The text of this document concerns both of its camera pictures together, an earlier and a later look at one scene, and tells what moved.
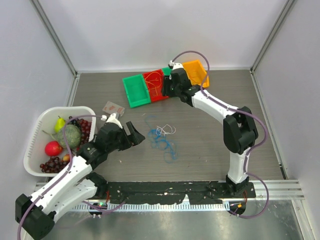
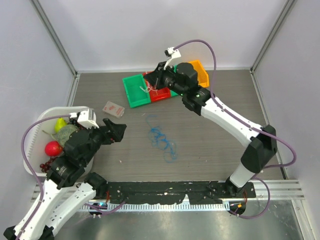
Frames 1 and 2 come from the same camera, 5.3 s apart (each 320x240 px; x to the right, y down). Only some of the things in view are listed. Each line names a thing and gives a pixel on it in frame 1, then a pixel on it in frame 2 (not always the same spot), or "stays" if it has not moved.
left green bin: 136,90 stays
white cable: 166,129 to 146,90
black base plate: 202,193 stays
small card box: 112,108 stays
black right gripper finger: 167,84 to 152,77
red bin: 155,81 stays
